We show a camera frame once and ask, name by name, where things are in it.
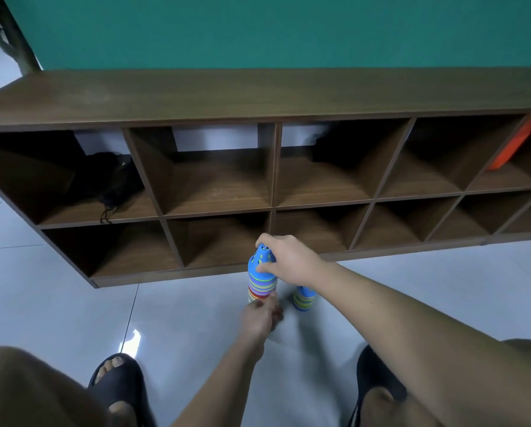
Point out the person's right hand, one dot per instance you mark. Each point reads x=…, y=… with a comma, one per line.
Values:
x=296, y=262

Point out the person's left hand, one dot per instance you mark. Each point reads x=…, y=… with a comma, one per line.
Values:
x=259, y=322

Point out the person's right thumb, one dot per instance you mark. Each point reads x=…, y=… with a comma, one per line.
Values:
x=266, y=266

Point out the person's left fingers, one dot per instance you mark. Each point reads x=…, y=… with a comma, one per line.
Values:
x=272, y=306

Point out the blue striped clog shoe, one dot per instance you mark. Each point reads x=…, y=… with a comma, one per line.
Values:
x=262, y=282
x=304, y=298

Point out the person's left forearm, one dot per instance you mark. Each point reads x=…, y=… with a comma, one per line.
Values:
x=225, y=386

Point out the person's right forearm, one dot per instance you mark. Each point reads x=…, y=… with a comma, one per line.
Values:
x=407, y=333

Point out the black right slipper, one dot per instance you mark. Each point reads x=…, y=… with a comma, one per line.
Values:
x=374, y=373

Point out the black slipper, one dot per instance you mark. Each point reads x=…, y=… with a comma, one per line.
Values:
x=127, y=386
x=374, y=373

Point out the brown wooden cubby shelf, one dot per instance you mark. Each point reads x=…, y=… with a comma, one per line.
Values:
x=256, y=142

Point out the person's right foot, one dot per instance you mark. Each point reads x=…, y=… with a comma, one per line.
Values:
x=381, y=409

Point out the person's foot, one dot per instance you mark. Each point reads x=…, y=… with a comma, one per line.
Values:
x=116, y=395
x=381, y=409

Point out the black left slipper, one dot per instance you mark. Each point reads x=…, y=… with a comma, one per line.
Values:
x=127, y=386

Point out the black bag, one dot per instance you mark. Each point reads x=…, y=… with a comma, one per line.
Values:
x=110, y=180

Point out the person's left foot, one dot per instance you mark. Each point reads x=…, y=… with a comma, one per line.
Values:
x=116, y=395

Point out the person's left leg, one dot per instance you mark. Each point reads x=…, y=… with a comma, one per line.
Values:
x=30, y=391

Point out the person's leg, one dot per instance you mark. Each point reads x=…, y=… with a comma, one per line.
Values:
x=530, y=351
x=30, y=391

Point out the person's right leg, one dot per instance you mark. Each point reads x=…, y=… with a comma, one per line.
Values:
x=530, y=351

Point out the orange flat object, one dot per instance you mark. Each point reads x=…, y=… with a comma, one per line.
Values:
x=512, y=144

